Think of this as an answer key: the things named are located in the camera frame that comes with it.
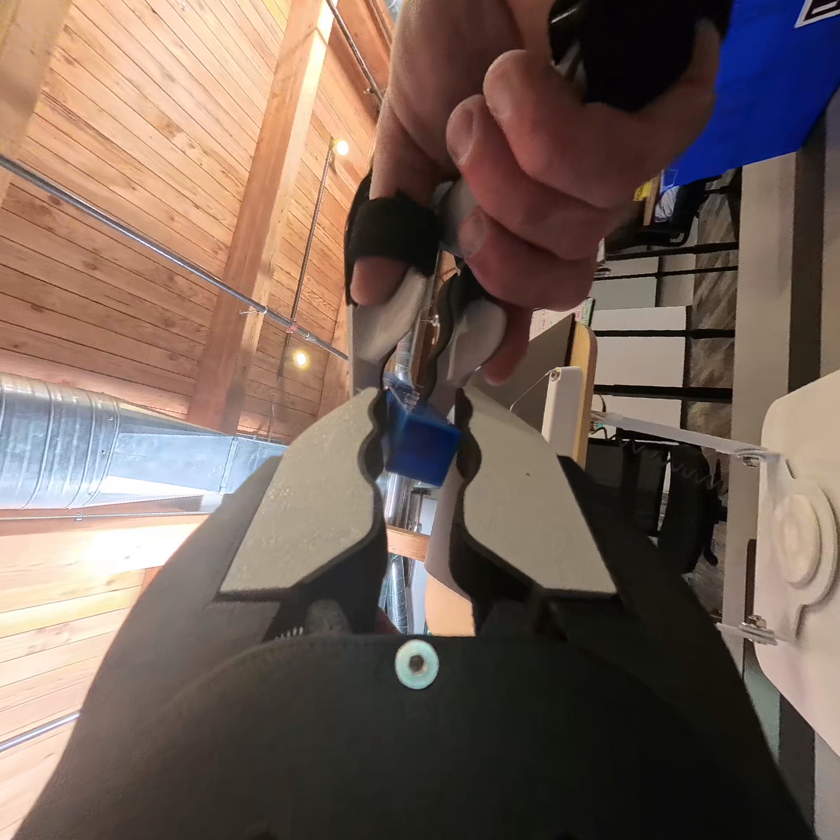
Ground thin white wire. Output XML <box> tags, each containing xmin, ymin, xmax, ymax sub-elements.
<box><xmin>510</xmin><ymin>368</ymin><xmax>552</xmax><ymax>410</ymax></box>

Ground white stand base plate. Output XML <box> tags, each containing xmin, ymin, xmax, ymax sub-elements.
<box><xmin>720</xmin><ymin>371</ymin><xmax>840</xmax><ymax>760</ymax></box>

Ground black desk chair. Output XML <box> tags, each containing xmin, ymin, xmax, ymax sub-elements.
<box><xmin>584</xmin><ymin>434</ymin><xmax>723</xmax><ymax>574</ymax></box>

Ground long blue rectangular bar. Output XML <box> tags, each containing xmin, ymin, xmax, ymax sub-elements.
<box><xmin>381</xmin><ymin>388</ymin><xmax>464</xmax><ymax>487</ymax></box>

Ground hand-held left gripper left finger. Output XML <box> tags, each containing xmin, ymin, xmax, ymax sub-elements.
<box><xmin>220</xmin><ymin>388</ymin><xmax>392</xmax><ymax>605</ymax></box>

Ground person's right hand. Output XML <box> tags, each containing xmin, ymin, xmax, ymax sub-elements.
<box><xmin>348</xmin><ymin>0</ymin><xmax>723</xmax><ymax>388</ymax></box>

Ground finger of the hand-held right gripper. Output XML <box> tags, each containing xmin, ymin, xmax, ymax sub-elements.
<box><xmin>348</xmin><ymin>263</ymin><xmax>437</xmax><ymax>397</ymax></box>
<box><xmin>434</xmin><ymin>269</ymin><xmax>509</xmax><ymax>395</ymax></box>

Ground silver ceiling duct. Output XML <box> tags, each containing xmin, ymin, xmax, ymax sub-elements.
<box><xmin>0</xmin><ymin>374</ymin><xmax>287</xmax><ymax>510</ymax></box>

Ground blue plastic bin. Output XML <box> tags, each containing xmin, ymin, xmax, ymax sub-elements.
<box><xmin>663</xmin><ymin>0</ymin><xmax>840</xmax><ymax>187</ymax></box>

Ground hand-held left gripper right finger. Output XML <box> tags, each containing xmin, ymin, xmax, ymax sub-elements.
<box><xmin>427</xmin><ymin>388</ymin><xmax>618</xmax><ymax>605</ymax></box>

